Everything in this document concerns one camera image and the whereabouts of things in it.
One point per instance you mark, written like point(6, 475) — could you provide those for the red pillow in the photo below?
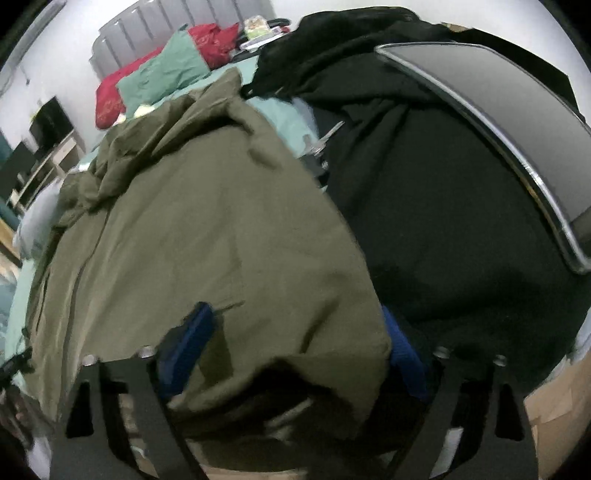
point(111, 99)

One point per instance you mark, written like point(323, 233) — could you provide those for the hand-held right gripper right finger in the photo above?
point(406, 360)

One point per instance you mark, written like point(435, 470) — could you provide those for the grey padded headboard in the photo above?
point(184, 21)

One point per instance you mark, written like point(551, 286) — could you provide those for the white tv cabinet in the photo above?
point(46, 168)

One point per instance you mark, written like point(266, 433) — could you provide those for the cardboard box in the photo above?
point(561, 406)

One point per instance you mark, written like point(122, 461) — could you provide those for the grey curved panel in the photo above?
point(508, 124)

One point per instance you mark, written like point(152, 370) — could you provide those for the olive green jacket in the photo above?
point(207, 240)

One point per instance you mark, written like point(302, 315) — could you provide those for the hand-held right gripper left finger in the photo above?
point(194, 339)

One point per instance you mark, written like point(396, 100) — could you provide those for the red cloth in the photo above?
point(214, 44)

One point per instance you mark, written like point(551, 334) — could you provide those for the light blue cloth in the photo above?
point(34, 221)

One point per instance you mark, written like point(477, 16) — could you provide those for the green pillow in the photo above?
point(168, 74)

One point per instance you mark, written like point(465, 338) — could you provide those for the black garment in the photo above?
point(438, 207)

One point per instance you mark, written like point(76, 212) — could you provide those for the clear food container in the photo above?
point(256, 27)

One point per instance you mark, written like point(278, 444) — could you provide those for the black television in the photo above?
point(50, 122)

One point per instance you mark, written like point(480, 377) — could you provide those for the metal scissors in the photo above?
point(325, 138)

